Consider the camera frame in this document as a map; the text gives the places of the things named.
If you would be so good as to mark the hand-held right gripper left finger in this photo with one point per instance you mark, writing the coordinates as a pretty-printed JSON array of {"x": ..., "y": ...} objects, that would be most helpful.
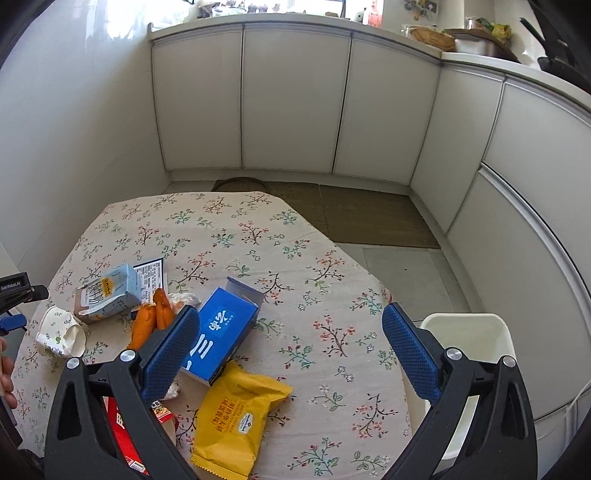
[{"x": 171, "y": 350}]

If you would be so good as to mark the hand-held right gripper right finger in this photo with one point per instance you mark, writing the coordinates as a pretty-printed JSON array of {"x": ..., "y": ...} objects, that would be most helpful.
[{"x": 411, "y": 353}]

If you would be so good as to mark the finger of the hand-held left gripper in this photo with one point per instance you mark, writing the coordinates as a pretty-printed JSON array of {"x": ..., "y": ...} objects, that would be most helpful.
[
  {"x": 27, "y": 295},
  {"x": 11, "y": 323}
]

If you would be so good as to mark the orange carrot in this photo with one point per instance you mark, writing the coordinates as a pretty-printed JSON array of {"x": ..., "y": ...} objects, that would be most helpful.
[{"x": 162, "y": 310}]

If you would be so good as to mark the white floral paper cup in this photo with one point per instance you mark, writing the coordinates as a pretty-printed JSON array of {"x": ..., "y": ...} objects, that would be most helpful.
[{"x": 57, "y": 332}]

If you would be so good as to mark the white plastic bin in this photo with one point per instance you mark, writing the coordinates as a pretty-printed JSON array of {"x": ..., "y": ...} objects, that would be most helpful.
[{"x": 466, "y": 337}]

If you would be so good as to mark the blue cardboard box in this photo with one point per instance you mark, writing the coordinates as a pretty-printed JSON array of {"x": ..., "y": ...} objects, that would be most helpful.
[{"x": 226, "y": 330}]

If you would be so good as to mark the grey-blue drink carton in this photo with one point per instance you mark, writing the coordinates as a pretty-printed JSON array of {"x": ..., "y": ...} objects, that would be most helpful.
[{"x": 108, "y": 295}]

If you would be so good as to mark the yellow snack packet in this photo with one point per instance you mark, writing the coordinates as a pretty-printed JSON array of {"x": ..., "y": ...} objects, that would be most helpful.
[{"x": 238, "y": 415}]

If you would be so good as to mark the person's left hand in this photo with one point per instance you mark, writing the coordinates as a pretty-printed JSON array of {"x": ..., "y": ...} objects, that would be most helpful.
[{"x": 5, "y": 374}]

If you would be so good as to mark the orange peel pieces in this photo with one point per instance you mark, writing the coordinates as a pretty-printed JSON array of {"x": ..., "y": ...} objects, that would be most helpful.
[{"x": 142, "y": 325}]

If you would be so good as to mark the crumpled white tissue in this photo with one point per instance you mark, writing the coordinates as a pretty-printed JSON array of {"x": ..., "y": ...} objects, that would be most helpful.
[{"x": 187, "y": 302}]

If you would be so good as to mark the flat blue and white box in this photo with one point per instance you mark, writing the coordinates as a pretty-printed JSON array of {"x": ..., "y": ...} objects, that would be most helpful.
[{"x": 152, "y": 273}]

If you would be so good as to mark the floral tablecloth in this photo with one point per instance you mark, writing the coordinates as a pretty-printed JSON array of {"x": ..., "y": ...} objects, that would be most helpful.
[{"x": 286, "y": 286}]

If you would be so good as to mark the brown woven floor mat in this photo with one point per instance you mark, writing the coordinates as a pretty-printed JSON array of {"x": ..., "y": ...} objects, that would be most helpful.
[
  {"x": 378, "y": 217},
  {"x": 295, "y": 203}
]

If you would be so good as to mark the round woven floor mat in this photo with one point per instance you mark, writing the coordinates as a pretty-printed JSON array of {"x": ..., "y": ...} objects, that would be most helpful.
[{"x": 240, "y": 184}]

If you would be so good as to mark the white kitchen base cabinet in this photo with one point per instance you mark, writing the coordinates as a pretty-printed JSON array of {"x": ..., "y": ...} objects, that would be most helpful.
[
  {"x": 295, "y": 97},
  {"x": 517, "y": 184}
]

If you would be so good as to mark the metal basin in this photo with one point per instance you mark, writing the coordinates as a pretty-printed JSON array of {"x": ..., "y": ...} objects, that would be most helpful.
[{"x": 480, "y": 46}]

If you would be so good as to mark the woven basket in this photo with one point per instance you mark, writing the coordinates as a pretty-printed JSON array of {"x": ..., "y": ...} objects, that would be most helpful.
[{"x": 431, "y": 37}]

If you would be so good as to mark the yellow-green food packet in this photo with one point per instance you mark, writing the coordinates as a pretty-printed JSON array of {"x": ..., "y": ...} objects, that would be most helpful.
[{"x": 494, "y": 27}]

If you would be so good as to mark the red bottle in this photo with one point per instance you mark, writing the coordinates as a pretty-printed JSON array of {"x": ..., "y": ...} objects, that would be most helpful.
[{"x": 375, "y": 13}]

